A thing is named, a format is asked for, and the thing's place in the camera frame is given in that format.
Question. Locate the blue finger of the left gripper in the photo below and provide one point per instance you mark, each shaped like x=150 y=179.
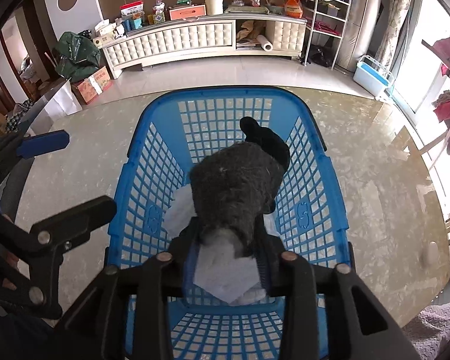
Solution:
x=42 y=144

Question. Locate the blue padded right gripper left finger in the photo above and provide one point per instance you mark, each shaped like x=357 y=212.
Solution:
x=123 y=313

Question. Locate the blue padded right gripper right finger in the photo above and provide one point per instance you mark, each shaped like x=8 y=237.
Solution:
x=358 y=326

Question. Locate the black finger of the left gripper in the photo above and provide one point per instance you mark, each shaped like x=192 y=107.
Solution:
x=43 y=248

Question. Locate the white square filter sponge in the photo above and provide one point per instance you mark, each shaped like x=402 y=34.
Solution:
x=218 y=271

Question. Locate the black square filter sponge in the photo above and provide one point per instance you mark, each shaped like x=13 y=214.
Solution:
x=231 y=188

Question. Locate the black soft cloth in basket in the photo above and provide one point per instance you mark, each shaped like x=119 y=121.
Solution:
x=269 y=141

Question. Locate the grey side table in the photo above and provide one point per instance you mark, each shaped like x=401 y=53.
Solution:
x=57 y=103

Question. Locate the red cardboard box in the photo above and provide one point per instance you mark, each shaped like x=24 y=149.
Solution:
x=87 y=90

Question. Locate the green plastic bag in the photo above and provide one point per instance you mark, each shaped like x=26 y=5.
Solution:
x=78 y=57

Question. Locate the blue plastic laundry basket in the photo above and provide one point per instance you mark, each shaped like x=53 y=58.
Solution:
x=174 y=133

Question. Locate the white tufted TV cabinet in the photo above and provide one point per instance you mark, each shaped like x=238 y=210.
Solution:
x=205 y=37

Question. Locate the pink drawer box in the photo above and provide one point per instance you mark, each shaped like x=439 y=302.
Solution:
x=187 y=12

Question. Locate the cream thread spool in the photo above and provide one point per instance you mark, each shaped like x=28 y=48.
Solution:
x=214 y=7

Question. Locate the white paper roll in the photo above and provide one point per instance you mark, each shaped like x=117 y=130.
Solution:
x=264 y=43

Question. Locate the white blue storage box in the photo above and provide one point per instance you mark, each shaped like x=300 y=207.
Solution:
x=372 y=75

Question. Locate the orange plastic jug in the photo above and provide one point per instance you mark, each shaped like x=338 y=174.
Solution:
x=293 y=9

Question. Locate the white metal shelf rack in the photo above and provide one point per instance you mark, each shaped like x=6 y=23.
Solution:
x=326 y=22

